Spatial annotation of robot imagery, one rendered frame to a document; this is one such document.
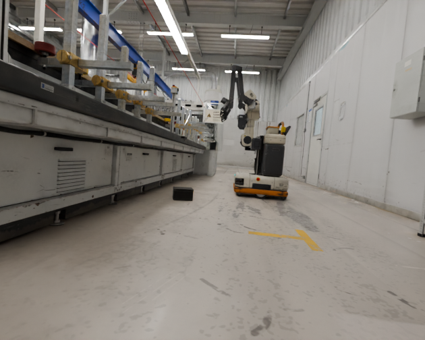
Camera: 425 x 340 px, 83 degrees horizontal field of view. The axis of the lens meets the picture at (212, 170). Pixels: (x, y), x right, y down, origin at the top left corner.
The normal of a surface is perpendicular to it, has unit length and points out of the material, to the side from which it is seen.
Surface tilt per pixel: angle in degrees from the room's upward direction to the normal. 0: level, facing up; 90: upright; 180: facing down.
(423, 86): 90
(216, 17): 90
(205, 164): 90
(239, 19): 90
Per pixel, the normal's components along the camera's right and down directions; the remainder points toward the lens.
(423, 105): -0.09, 0.04
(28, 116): 0.99, 0.09
